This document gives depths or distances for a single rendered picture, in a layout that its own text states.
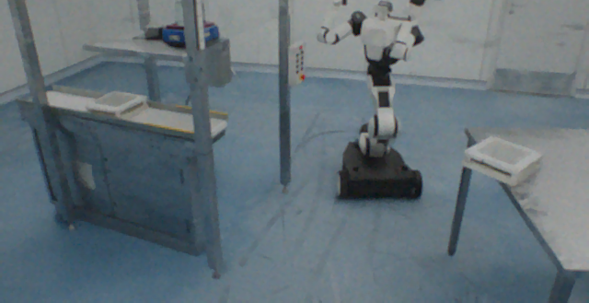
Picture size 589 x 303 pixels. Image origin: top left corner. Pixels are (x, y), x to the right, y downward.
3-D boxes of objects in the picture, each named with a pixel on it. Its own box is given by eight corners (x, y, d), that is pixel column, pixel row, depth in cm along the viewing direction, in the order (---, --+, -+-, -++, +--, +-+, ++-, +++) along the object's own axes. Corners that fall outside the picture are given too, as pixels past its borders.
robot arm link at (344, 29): (321, 49, 313) (345, 33, 318) (330, 50, 301) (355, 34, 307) (315, 34, 308) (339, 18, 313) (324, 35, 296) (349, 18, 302)
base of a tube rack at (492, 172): (540, 168, 191) (542, 163, 190) (514, 187, 177) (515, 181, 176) (489, 148, 208) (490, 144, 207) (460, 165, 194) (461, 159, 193)
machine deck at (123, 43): (230, 45, 226) (229, 38, 224) (187, 64, 194) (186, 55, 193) (134, 36, 248) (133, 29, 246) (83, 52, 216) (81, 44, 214)
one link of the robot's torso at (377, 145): (360, 143, 341) (370, 111, 298) (386, 142, 341) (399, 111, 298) (361, 161, 334) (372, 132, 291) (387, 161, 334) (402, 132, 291)
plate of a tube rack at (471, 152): (543, 157, 189) (544, 153, 188) (517, 176, 174) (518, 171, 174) (490, 139, 206) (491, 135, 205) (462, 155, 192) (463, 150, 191)
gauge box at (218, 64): (232, 81, 234) (230, 43, 226) (222, 87, 225) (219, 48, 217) (197, 76, 242) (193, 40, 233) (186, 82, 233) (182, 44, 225)
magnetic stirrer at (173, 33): (221, 39, 223) (220, 20, 219) (197, 48, 205) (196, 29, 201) (188, 35, 230) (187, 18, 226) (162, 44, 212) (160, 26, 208)
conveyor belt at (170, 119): (227, 129, 241) (227, 121, 239) (202, 148, 220) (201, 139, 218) (51, 98, 289) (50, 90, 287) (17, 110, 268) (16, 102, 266)
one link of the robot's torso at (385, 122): (370, 139, 303) (364, 81, 323) (396, 139, 303) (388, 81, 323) (375, 129, 289) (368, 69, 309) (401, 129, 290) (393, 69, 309)
